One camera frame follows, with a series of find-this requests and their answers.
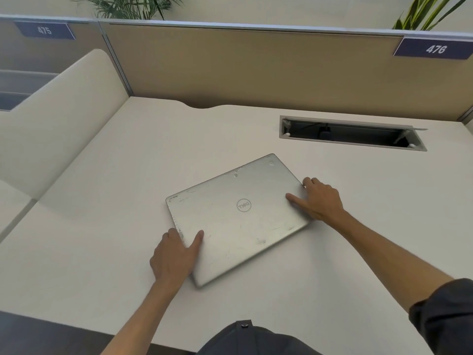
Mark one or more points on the person's left thumb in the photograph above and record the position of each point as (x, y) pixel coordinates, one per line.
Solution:
(196, 243)

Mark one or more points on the broad-leaf green plant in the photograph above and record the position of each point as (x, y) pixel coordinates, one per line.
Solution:
(425, 14)

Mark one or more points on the beige wide partition panel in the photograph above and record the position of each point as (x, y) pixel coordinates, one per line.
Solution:
(281, 66)

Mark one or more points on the white side divider panel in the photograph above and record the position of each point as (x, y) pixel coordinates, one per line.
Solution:
(62, 121)

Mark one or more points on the black plug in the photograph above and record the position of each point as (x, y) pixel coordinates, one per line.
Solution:
(325, 134)

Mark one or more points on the person's left forearm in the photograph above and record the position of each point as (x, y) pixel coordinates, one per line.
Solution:
(144, 317)

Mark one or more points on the blue number label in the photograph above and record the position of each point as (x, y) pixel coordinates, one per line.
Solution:
(45, 30)
(436, 48)

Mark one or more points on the dark grey shirt sleeve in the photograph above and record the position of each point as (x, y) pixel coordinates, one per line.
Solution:
(445, 317)

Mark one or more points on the person's right forearm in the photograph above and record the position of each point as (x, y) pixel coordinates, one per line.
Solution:
(388, 258)

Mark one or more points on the grey aluminium partition post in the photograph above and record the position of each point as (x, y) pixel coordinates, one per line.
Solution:
(116, 59)

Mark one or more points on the person's left hand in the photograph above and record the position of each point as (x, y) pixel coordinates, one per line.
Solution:
(172, 258)

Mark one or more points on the feathery green plant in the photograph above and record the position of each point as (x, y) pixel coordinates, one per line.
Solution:
(129, 5)

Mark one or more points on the beige narrow partition panel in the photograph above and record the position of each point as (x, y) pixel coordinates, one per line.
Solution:
(44, 51)

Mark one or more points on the silver laptop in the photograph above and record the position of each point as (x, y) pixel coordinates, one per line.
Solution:
(236, 218)

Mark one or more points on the dark grey shirt front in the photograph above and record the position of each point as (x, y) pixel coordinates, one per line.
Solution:
(255, 342)

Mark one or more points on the person's right thumb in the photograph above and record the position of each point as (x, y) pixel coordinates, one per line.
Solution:
(295, 200)

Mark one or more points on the person's right hand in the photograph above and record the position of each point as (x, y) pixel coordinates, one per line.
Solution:
(323, 201)

